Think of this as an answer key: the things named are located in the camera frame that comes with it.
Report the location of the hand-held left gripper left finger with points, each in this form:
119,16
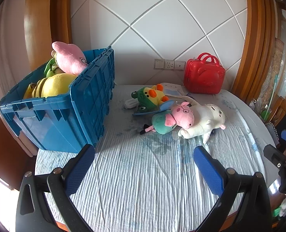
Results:
81,169

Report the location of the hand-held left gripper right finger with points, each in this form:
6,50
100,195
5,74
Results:
207,171

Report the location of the white cat plush toy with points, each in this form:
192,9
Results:
206,120

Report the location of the pink pig plush toy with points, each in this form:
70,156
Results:
181,116

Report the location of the blue plastic crate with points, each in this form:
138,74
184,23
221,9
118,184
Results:
89,106

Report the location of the light blue toy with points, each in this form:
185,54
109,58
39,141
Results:
167,105

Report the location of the yellow duck plush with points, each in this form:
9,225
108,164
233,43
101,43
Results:
155,95

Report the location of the checkered cloth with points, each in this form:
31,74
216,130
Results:
272,129

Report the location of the wooden chair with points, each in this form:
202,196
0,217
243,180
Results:
278,108

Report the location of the green pole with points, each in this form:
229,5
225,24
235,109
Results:
274,84

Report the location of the dark wooden cabinet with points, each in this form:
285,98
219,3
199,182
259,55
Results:
2,154

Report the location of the white power adapter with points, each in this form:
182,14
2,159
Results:
131,104

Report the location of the white paper booklet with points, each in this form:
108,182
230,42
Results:
174,90

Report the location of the yellow striped plush toy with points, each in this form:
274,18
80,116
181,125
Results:
56,84

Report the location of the red toy suitcase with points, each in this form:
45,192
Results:
203,77

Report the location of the green plush toy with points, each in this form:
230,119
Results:
50,69

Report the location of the pale curtain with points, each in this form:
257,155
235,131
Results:
7,53

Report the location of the wooden headboard frame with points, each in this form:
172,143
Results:
256,41
39,29

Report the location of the white wall socket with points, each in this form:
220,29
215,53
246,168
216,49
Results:
169,64

